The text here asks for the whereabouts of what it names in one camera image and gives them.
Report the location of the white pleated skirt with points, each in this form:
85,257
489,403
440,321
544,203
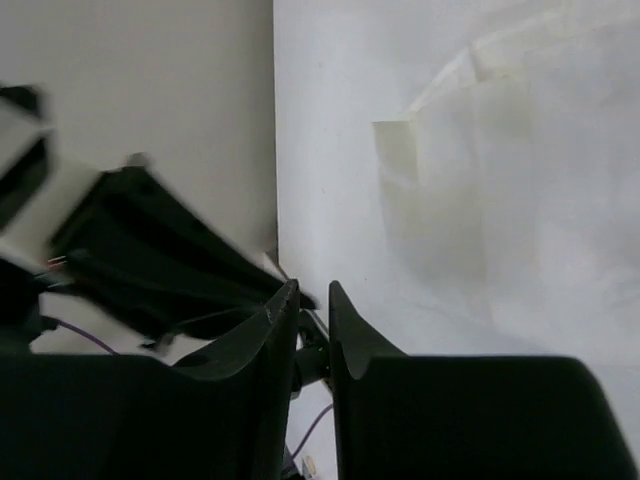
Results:
468,170

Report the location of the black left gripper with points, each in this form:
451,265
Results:
136,251

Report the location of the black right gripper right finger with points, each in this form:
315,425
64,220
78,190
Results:
464,417

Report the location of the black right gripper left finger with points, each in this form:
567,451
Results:
219,413

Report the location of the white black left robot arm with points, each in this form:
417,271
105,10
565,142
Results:
22,190

